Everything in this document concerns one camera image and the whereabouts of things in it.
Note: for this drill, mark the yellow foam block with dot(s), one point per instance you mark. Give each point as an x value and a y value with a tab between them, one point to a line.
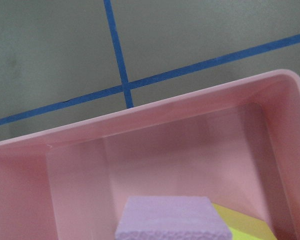
244	227

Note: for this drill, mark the pink plastic bin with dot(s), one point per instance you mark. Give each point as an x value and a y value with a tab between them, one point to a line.
237	143

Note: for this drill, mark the pink foam block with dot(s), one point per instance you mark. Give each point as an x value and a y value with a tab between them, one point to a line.
171	218

